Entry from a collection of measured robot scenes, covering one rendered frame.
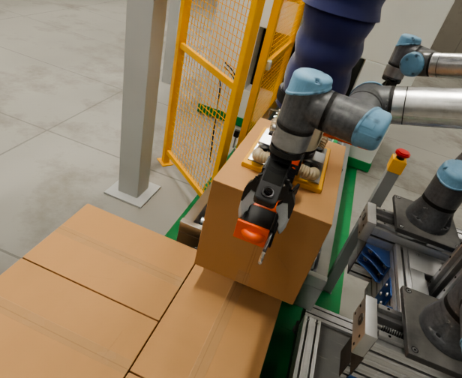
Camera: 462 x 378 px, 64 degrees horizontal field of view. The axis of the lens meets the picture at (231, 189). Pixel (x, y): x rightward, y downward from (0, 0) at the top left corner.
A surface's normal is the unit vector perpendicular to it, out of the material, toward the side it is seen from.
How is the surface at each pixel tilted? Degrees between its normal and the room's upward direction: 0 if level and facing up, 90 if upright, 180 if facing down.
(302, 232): 89
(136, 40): 90
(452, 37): 90
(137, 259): 0
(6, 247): 0
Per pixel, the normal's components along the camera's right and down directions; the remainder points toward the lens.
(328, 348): 0.21, -0.79
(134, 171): -0.33, 0.50
